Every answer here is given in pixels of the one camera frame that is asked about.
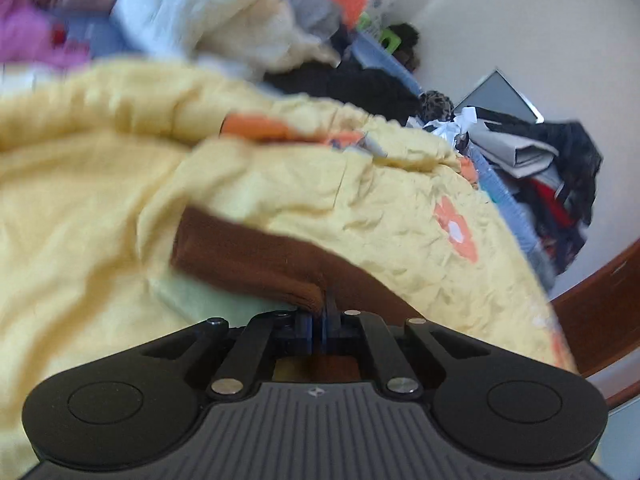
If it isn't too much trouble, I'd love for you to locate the brown knit sweater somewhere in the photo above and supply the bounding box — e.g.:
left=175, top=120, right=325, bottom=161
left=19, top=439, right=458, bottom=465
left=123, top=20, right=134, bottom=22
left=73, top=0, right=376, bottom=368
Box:
left=170, top=206, right=423, bottom=396

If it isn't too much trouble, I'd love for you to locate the pile of mixed clothes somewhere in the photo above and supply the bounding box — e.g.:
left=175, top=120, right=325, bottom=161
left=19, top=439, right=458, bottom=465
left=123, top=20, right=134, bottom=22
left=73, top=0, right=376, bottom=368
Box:
left=460, top=106, right=603, bottom=274

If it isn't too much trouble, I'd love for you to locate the white and cream clothes heap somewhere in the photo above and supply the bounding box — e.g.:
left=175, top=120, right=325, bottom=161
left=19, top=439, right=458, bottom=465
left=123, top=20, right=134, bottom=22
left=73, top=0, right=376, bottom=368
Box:
left=0, top=0, right=371, bottom=82

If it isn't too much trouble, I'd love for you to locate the yellow patterned bed quilt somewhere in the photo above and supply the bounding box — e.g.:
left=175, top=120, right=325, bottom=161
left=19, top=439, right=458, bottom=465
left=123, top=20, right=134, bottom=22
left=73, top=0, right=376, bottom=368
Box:
left=1, top=58, right=576, bottom=479

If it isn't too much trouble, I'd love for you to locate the brown wooden door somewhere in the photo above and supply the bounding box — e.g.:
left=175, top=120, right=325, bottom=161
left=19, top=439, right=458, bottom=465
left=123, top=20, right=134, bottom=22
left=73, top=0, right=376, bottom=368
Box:
left=552, top=243, right=639, bottom=408

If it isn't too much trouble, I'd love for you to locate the black bag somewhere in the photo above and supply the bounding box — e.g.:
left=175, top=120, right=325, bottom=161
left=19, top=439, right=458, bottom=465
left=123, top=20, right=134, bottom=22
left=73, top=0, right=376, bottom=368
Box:
left=387, top=23, right=420, bottom=73

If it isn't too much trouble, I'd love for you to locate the grey framed board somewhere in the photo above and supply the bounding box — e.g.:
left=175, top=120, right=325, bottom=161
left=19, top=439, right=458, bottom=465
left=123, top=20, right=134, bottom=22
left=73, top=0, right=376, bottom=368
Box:
left=454, top=68, right=544, bottom=124

